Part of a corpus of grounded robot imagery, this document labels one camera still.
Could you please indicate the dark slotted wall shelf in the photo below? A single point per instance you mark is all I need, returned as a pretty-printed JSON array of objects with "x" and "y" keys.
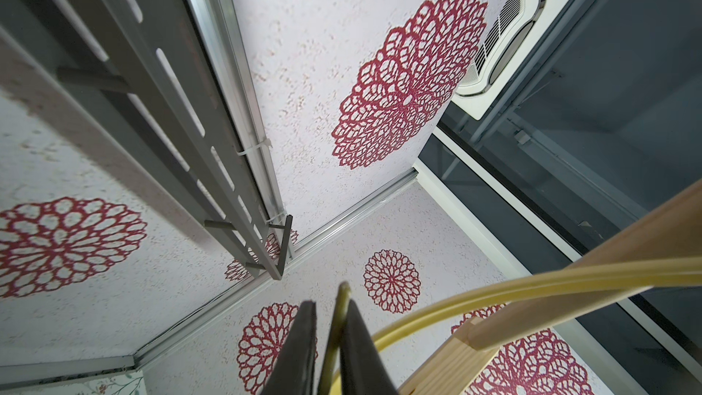
[{"x": 138, "y": 72}]

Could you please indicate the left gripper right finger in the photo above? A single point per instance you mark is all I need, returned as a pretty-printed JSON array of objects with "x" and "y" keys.
[{"x": 361, "y": 368}]

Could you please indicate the white ceiling air conditioner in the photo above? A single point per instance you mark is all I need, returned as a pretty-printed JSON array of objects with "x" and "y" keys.
[{"x": 520, "y": 25}]

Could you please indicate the yellow wavy clothes hanger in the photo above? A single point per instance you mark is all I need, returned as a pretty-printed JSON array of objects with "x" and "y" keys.
[{"x": 529, "y": 304}]

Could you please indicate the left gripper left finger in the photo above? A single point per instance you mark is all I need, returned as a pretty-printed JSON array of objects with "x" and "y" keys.
[{"x": 293, "y": 371}]

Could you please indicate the wooden clothes rack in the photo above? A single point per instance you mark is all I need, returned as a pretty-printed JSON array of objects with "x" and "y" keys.
[{"x": 661, "y": 250}]

